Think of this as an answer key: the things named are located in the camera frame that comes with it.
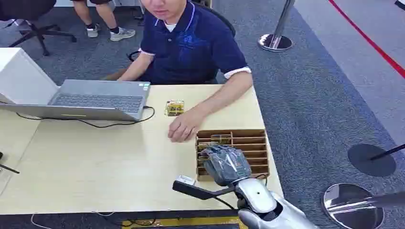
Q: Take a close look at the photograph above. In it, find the black laptop cable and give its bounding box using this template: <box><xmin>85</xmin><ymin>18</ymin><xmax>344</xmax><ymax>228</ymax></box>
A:
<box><xmin>15</xmin><ymin>105</ymin><xmax>156</xmax><ymax>129</ymax></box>

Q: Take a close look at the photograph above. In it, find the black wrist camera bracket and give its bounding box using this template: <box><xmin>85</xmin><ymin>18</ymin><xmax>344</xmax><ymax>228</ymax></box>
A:
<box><xmin>172</xmin><ymin>180</ymin><xmax>237</xmax><ymax>201</ymax></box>

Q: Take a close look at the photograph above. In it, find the black stanchion with disc base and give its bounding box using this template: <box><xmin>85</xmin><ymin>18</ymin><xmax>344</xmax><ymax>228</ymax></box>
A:
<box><xmin>347</xmin><ymin>143</ymin><xmax>405</xmax><ymax>178</ymax></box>

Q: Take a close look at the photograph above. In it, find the white cable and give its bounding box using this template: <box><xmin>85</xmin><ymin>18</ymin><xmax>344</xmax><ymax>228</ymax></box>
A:
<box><xmin>30</xmin><ymin>211</ymin><xmax>117</xmax><ymax>229</ymax></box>

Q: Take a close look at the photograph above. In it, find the seated person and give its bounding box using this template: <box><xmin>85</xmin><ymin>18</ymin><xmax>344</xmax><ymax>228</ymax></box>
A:
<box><xmin>118</xmin><ymin>0</ymin><xmax>254</xmax><ymax>143</ymax></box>

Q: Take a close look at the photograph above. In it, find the chrome stanchion post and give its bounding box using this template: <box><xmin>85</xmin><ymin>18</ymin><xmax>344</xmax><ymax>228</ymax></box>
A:
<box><xmin>320</xmin><ymin>183</ymin><xmax>405</xmax><ymax>229</ymax></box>
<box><xmin>257</xmin><ymin>0</ymin><xmax>296</xmax><ymax>52</ymax></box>

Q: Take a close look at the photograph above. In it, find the white box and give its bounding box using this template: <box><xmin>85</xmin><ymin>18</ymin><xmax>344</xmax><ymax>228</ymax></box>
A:
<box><xmin>0</xmin><ymin>47</ymin><xmax>61</xmax><ymax>105</ymax></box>

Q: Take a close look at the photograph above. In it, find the red floor tape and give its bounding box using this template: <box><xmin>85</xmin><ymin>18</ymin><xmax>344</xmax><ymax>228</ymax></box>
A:
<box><xmin>327</xmin><ymin>0</ymin><xmax>405</xmax><ymax>80</ymax></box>

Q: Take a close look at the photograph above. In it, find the person's left hand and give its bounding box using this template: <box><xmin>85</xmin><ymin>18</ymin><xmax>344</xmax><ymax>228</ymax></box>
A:
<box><xmin>167</xmin><ymin>109</ymin><xmax>207</xmax><ymax>143</ymax></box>

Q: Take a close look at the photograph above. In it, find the black desk object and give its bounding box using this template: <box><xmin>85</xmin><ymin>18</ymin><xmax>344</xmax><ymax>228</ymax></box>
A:
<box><xmin>0</xmin><ymin>151</ymin><xmax>21</xmax><ymax>175</ymax></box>

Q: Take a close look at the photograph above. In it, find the standing person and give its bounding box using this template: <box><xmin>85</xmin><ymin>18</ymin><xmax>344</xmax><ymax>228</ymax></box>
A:
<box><xmin>71</xmin><ymin>0</ymin><xmax>137</xmax><ymax>42</ymax></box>

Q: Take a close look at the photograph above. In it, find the black office chair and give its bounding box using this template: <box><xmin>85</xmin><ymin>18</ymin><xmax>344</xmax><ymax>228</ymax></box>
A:
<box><xmin>0</xmin><ymin>0</ymin><xmax>78</xmax><ymax>57</ymax></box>

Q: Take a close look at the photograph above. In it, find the wooden card box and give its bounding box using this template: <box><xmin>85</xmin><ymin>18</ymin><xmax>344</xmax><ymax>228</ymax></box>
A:
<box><xmin>195</xmin><ymin>128</ymin><xmax>270</xmax><ymax>182</ymax></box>

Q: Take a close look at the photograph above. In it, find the grey laptop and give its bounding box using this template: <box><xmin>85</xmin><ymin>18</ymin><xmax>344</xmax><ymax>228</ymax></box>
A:
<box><xmin>0</xmin><ymin>79</ymin><xmax>151</xmax><ymax>123</ymax></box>

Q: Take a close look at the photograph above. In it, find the yellow floor tape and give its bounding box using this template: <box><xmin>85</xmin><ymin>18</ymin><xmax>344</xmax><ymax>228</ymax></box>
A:
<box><xmin>121</xmin><ymin>216</ymin><xmax>248</xmax><ymax>229</ymax></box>

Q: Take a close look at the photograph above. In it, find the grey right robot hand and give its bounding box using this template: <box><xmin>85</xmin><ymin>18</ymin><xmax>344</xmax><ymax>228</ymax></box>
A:
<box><xmin>200</xmin><ymin>145</ymin><xmax>253</xmax><ymax>187</ymax></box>

